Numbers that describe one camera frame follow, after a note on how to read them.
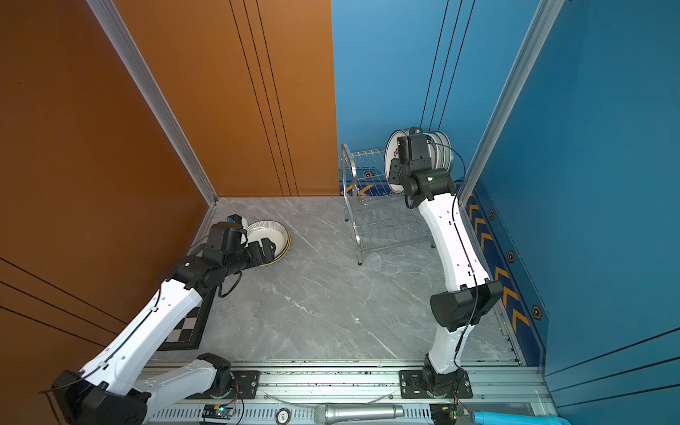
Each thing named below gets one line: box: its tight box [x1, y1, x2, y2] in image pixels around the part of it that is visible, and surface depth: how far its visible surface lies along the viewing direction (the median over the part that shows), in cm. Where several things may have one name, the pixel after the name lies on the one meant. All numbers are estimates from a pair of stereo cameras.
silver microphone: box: [314, 403, 404, 425], surface depth 68 cm
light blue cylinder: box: [471, 410, 572, 425], surface depth 68 cm
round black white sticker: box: [275, 407, 292, 425], surface depth 71 cm
